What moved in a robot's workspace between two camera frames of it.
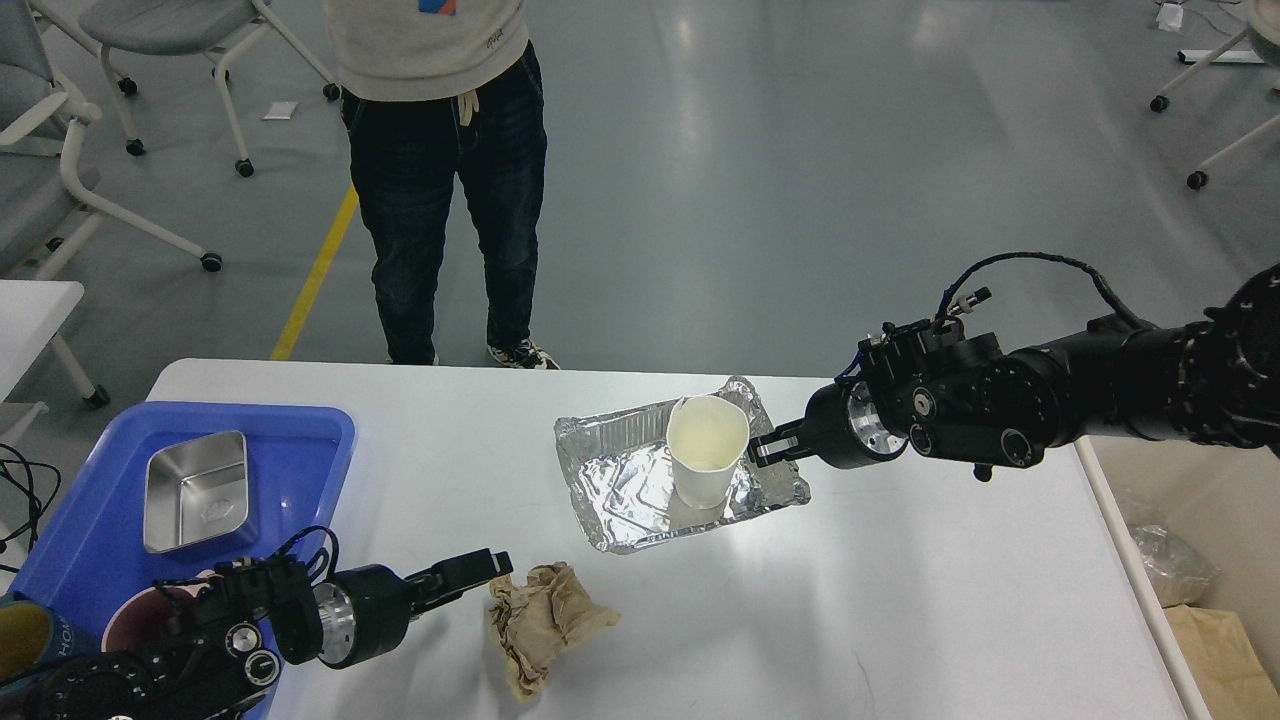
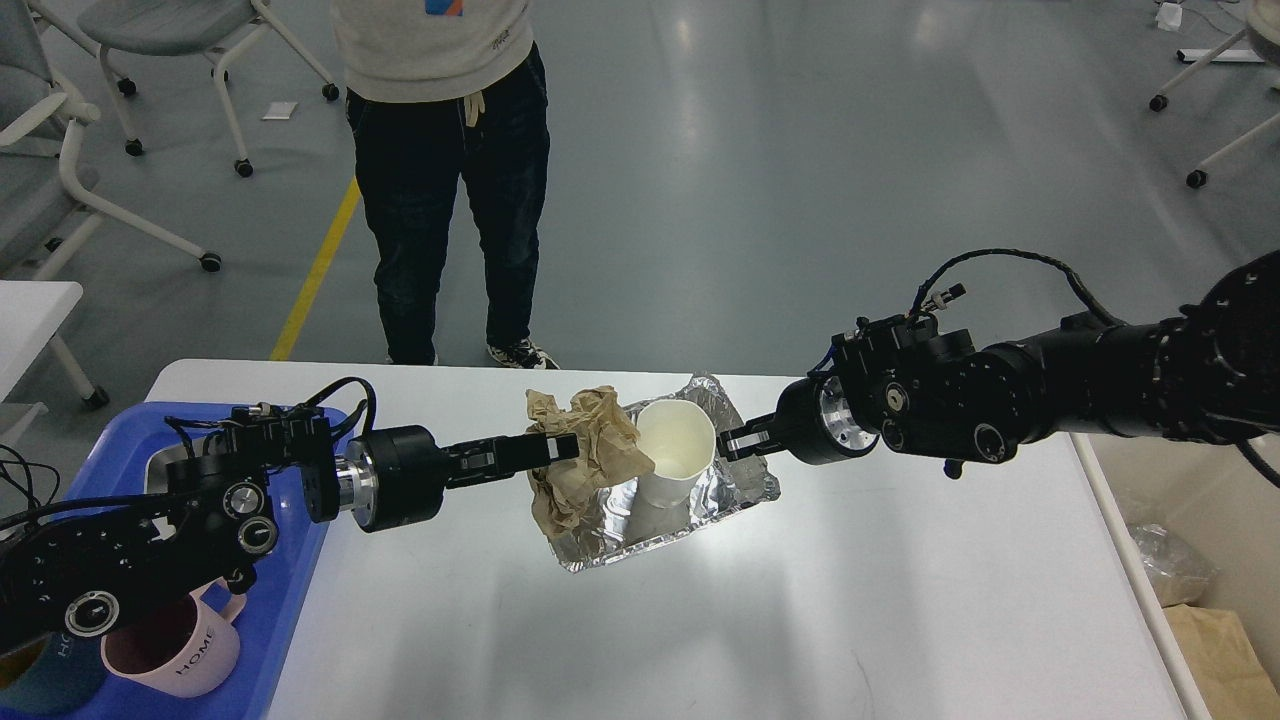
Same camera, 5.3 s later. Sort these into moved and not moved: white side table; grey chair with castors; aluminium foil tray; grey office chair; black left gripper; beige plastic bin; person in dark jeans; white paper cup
Moved: black left gripper; aluminium foil tray
Not moved: grey chair with castors; grey office chair; person in dark jeans; beige plastic bin; white paper cup; white side table
